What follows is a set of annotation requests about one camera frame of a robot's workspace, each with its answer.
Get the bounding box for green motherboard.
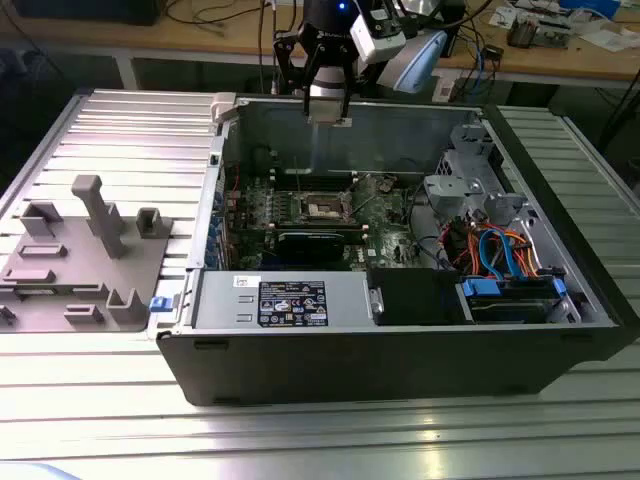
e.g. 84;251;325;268
223;168;444;275

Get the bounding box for CPU socket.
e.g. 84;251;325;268
298;191;354;221

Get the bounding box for wooden desk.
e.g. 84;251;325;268
0;0;640;84

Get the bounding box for beige case latch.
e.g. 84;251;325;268
210;92;237;124

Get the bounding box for grey power supply unit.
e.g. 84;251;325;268
192;269;375;331

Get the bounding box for black box on desk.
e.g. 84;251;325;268
12;0;161;27

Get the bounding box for hard disk in blue carrier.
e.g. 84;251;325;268
460;276;569;325

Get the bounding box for blue flat data wire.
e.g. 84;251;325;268
477;225;516;282

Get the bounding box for orange power wire bundle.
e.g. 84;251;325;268
502;227;542;279

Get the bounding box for black graphics card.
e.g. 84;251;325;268
276;228;347;265

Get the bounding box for RAM slot white latches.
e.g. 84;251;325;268
268;176;359;185
268;168;359;177

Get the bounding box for grey plastic parts rack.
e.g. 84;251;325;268
0;174;175;335

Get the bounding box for black finned heat sink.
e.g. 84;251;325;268
507;14;540;50

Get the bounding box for grey metal drive cage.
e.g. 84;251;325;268
422;122;506;214

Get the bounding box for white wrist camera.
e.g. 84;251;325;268
349;8;407;65

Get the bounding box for white paper sheet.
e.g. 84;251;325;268
582;27;639;52

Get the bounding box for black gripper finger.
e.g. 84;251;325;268
334;43;369;125
272;30;325;119

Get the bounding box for red orange wire bundle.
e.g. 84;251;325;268
438;215;482;269

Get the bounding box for RAM slot black latches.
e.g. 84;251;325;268
273;172;357;180
273;180;357;189

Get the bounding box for CPU with silver top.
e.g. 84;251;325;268
308;97;346;125

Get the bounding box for black open PC case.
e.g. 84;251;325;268
155;92;640;409

